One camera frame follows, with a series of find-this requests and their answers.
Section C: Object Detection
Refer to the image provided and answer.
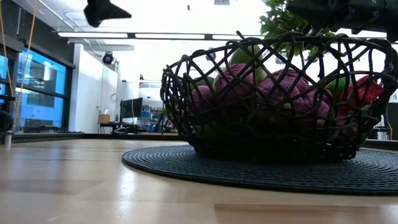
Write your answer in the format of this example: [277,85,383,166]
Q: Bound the potted green plant white pot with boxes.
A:
[259,0,336,58]

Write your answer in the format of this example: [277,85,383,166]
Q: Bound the dark office desk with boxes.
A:
[98,121,147,134]

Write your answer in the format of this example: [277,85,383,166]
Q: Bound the orange-red chili pepper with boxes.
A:
[337,74,386,116]

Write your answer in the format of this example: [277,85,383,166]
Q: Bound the black cabinet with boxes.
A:
[387,102,398,141]

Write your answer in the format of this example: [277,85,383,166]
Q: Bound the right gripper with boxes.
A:
[285,0,398,43]

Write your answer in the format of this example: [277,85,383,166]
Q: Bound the purple cabbage pieces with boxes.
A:
[188,63,332,131]

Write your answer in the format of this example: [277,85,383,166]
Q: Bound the yellow cable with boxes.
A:
[0,0,39,133]

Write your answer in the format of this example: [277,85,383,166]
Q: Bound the small green lime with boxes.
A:
[198,121,231,139]

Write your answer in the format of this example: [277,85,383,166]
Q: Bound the green speckled pear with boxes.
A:
[228,44,268,85]

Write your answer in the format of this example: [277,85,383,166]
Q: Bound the blue storage shelf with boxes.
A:
[141,105,162,133]

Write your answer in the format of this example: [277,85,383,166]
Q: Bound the ceiling light strip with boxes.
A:
[57,30,265,40]

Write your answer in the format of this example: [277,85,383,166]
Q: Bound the round dark woven placemat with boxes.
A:
[121,144,398,196]

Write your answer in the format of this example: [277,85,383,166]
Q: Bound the black woven wire basket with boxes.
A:
[160,30,398,162]

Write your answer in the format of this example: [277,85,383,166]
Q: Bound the black aluminium table frame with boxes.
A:
[0,130,398,151]

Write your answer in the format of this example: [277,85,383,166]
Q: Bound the black computer monitor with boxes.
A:
[119,97,144,119]

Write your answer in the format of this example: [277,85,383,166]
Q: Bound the large blue-tinted window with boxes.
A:
[0,46,68,133]

